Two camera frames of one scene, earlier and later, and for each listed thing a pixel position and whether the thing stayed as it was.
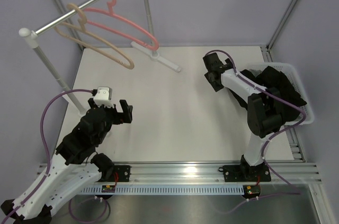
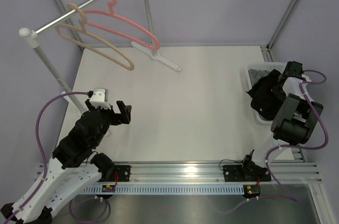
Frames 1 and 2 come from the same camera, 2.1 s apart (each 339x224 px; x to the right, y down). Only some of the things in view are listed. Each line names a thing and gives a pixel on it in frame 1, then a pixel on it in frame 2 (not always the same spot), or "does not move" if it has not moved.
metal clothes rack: [30, 37] does not move
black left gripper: [126, 110] does not move
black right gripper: [216, 87] → [276, 88]
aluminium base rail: [202, 173] does not move
